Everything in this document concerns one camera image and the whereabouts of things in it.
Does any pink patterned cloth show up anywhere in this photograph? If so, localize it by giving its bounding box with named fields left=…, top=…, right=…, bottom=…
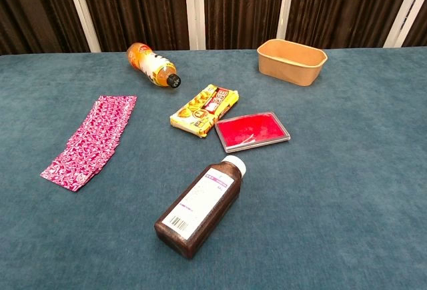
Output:
left=39, top=95, right=138, bottom=193

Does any yellow snack packet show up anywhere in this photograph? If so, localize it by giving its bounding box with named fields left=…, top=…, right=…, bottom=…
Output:
left=169, top=83, right=240, bottom=139

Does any red ink pad case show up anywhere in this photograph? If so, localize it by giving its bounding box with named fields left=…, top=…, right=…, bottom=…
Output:
left=214, top=111, right=292, bottom=154

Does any brown medicine bottle white cap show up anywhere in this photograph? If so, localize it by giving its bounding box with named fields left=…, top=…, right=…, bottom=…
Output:
left=153, top=155, right=248, bottom=260

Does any orange drink plastic bottle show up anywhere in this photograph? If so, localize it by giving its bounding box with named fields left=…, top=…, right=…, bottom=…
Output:
left=126, top=41, right=182, bottom=89

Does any blue felt table cover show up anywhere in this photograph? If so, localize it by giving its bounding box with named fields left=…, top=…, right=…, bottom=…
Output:
left=0, top=46, right=427, bottom=290

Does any dark brown pleated curtain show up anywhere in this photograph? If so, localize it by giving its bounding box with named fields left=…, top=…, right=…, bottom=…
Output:
left=0, top=0, right=427, bottom=56

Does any white screen frame post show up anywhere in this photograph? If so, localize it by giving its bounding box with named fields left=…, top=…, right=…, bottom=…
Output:
left=382, top=0, right=427, bottom=49
left=276, top=0, right=297, bottom=41
left=183, top=0, right=207, bottom=51
left=62, top=0, right=102, bottom=53

